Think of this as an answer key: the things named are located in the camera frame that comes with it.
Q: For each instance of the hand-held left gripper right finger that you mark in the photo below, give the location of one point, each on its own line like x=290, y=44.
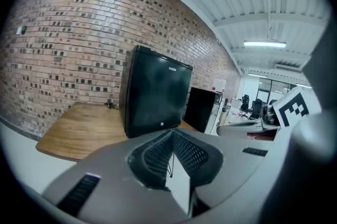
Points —
x=231, y=159

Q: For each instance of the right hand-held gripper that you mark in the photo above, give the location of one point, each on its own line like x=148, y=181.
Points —
x=292, y=109

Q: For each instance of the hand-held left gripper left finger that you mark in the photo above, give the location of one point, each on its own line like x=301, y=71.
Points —
x=110, y=165

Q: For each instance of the black mini fridge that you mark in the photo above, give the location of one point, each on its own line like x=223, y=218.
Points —
x=126, y=101

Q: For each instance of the black fridge door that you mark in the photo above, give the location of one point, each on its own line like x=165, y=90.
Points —
x=158, y=96

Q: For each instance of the black cabinet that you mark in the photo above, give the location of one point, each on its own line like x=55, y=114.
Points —
x=200, y=109

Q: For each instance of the black office chair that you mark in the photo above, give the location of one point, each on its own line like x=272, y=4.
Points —
x=245, y=102
x=256, y=109

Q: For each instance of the wooden table with metal legs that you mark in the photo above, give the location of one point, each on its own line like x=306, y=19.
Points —
x=79, y=133

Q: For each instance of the white ceiling tube light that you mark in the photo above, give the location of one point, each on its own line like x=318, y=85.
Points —
x=264, y=44

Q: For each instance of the white wall switch plate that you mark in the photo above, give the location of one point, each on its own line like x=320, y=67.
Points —
x=21, y=30

